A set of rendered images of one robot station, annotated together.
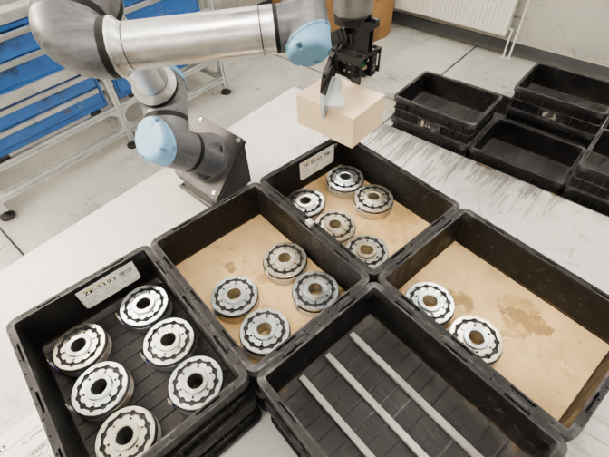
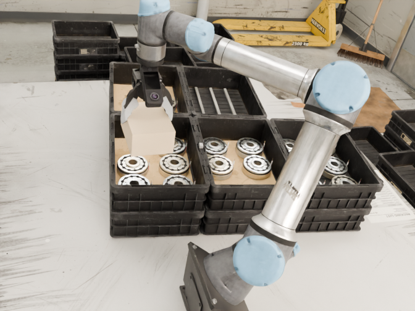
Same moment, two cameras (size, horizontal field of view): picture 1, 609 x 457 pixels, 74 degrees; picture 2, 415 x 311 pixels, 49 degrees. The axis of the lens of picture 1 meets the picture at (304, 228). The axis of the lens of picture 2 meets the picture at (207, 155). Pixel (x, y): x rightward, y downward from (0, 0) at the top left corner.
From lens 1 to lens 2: 1.83 m
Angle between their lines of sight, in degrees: 92
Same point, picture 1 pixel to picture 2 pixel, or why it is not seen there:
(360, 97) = (138, 109)
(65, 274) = (370, 301)
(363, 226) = (152, 163)
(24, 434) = (377, 215)
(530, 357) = not seen: hidden behind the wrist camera
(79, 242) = not seen: outside the picture
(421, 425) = (207, 106)
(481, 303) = not seen: hidden behind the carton
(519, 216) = (23, 154)
